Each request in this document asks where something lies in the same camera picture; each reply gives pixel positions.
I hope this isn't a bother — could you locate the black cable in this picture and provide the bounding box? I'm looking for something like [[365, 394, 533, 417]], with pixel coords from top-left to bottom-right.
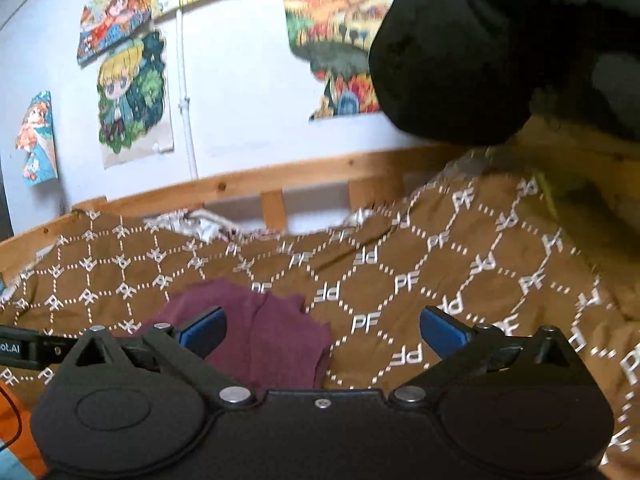
[[0, 383, 24, 453]]

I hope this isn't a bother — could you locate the anime girl green poster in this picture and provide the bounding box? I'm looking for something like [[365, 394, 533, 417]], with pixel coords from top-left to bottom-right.
[[96, 29, 174, 168]]

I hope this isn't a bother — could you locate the autumn landscape poster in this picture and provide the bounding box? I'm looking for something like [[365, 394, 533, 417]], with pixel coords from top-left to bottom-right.
[[283, 0, 390, 120]]

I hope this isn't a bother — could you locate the black jacket sleeve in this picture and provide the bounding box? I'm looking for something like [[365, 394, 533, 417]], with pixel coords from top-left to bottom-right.
[[369, 0, 639, 146]]

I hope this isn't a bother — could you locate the white patterned bedsheet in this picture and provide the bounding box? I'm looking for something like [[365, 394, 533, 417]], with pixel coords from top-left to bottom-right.
[[142, 208, 377, 246]]

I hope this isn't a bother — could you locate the small anime poster left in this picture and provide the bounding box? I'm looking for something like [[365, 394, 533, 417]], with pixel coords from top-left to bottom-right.
[[15, 91, 58, 186]]

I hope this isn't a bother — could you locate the maroon long sleeve shirt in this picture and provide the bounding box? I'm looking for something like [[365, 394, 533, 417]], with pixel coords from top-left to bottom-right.
[[134, 278, 332, 390]]

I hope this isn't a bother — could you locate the red-haired anime poster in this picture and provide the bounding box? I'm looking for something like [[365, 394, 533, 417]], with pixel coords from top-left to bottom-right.
[[76, 0, 152, 65]]

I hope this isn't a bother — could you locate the wooden bed frame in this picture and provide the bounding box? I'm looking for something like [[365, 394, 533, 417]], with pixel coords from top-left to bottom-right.
[[0, 114, 640, 281]]

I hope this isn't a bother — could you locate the brown PF patterned bedspread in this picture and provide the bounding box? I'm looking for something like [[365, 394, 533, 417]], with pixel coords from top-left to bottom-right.
[[0, 159, 640, 480]]

